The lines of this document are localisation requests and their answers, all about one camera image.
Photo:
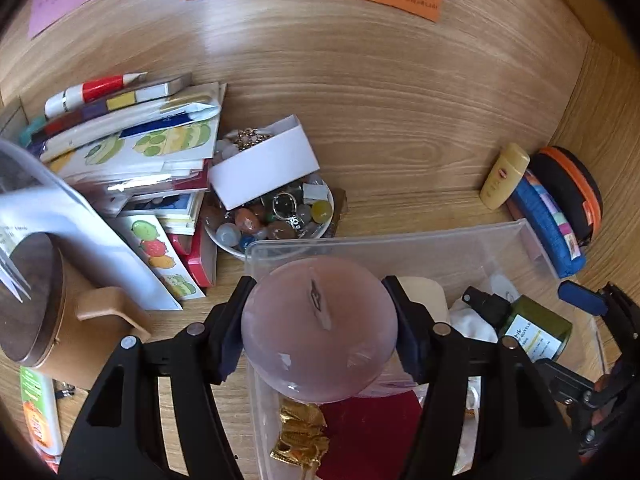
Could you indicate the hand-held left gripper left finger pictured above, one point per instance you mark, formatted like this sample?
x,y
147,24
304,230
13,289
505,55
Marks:
x,y
232,331

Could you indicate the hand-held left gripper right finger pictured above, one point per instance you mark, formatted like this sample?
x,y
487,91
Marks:
x,y
406,331

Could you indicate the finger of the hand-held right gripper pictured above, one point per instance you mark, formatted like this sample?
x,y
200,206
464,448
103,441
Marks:
x,y
565,377
580,296

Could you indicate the dark green spray bottle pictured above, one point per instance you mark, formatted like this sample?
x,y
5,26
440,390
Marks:
x,y
535,320

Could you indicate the clear plastic box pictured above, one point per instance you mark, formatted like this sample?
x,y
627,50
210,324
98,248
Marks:
x,y
450,255

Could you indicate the pink round case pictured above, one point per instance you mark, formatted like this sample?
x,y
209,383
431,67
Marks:
x,y
320,350

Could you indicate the red velvet pouch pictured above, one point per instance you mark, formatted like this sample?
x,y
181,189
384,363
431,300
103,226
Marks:
x,y
370,435

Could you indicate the red book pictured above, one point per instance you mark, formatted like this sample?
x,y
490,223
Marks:
x,y
200,260

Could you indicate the blue fabric pencil case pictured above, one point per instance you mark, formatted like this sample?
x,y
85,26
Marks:
x,y
542,225

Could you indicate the white ceramic bowl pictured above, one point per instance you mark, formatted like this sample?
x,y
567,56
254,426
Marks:
x,y
227,250

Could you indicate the black and orange zip case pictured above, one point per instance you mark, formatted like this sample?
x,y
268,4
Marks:
x,y
565,185

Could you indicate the fruit sticker sheet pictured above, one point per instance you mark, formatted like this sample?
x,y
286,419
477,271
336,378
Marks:
x,y
155,250

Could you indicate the pile of assorted beads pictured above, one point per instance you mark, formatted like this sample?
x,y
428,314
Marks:
x,y
250,220

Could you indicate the dark brown small object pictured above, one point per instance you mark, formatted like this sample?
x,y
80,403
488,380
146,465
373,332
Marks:
x,y
340,210

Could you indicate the small yellow bottle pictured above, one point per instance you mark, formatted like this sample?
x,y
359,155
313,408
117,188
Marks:
x,y
502,180

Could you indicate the small white box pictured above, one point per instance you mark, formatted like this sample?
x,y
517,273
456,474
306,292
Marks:
x,y
265,170

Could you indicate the brown mug with lid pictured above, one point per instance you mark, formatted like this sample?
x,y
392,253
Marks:
x,y
70,290

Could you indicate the stack of cards and booklets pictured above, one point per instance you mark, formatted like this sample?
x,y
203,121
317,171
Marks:
x,y
150,185

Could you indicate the small metal tools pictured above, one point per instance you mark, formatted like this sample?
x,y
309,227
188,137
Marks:
x,y
65,391

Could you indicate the white paper sheet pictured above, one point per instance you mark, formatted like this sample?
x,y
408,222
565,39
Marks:
x,y
75,220

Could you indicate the green figure sticker sheet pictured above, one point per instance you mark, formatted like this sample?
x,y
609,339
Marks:
x,y
165,142

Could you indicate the white and orange tube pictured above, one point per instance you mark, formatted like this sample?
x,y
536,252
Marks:
x,y
40,420

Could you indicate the printed paper sheet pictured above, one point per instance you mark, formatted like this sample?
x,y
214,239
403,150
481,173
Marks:
x,y
10,240

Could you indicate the red and white pen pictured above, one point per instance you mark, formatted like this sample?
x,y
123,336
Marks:
x,y
90,92

